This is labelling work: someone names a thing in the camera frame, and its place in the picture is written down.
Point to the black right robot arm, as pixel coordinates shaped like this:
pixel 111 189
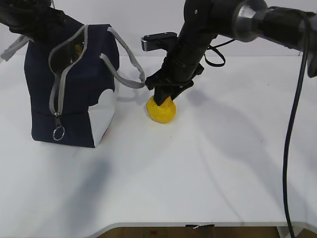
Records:
pixel 240 20

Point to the black tape on table edge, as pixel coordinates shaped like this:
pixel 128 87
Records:
pixel 196 226

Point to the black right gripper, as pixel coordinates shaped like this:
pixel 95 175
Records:
pixel 178 67

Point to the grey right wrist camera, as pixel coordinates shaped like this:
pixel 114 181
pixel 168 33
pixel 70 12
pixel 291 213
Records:
pixel 164 41

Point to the navy insulated lunch bag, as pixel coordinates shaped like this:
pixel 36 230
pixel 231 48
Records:
pixel 73 99

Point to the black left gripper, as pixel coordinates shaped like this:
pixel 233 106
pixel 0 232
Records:
pixel 33 18

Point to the yellow pear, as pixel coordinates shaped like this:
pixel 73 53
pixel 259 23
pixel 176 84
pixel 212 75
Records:
pixel 164 113

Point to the white table leg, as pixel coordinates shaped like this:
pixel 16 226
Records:
pixel 283 232

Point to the yellow banana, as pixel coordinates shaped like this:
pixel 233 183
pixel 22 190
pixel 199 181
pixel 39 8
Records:
pixel 78 50

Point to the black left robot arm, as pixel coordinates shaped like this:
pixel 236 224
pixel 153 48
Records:
pixel 32 18

